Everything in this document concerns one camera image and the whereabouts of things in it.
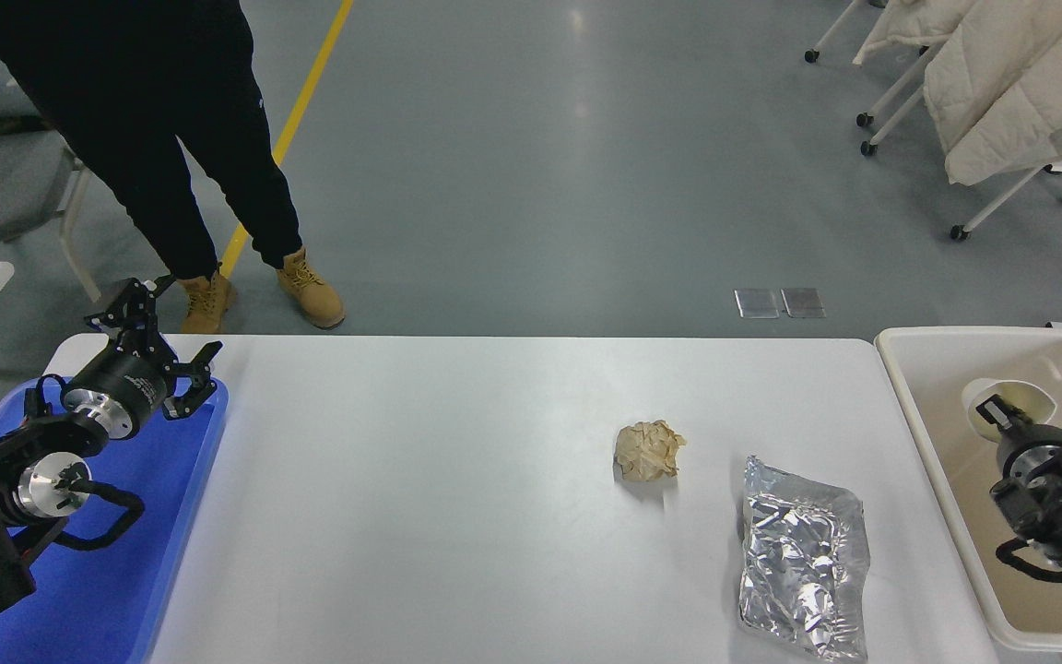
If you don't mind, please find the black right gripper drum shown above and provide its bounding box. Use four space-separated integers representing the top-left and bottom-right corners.
995 419 1058 463

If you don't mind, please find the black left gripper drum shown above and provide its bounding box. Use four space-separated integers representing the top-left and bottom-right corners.
73 347 175 425

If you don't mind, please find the white paper cup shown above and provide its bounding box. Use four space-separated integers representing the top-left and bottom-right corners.
962 378 1059 444

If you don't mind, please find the silver foil tray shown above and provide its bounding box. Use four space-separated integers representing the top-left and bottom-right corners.
738 455 870 663

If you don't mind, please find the tan paper ball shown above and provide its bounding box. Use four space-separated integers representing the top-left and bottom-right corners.
613 421 687 482

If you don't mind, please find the large pale plastic bin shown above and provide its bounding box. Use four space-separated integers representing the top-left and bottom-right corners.
874 326 1062 660

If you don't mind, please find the person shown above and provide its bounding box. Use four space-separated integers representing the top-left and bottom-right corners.
0 0 346 335

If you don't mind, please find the blue plastic tray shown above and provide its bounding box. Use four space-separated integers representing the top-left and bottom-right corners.
0 376 230 664

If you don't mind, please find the silver floor plate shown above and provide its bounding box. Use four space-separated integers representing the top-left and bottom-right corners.
734 289 781 320
781 287 828 319

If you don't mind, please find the large cream quilted jacket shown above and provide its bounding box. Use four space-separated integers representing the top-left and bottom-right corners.
923 0 1062 185

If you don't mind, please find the small cream quilted jacket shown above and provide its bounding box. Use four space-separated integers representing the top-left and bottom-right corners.
854 0 981 65

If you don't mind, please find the white chair frame with casters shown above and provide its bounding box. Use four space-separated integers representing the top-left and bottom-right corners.
949 136 1062 243
804 0 866 64
855 41 949 156

